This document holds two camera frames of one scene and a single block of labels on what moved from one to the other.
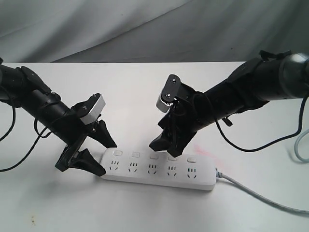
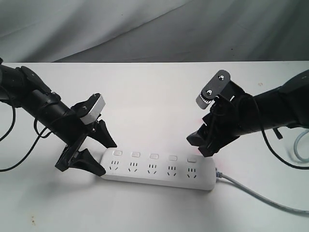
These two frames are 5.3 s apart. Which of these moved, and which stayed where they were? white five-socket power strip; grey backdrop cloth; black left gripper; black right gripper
Moved: black right gripper
Stayed: black left gripper; white five-socket power strip; grey backdrop cloth
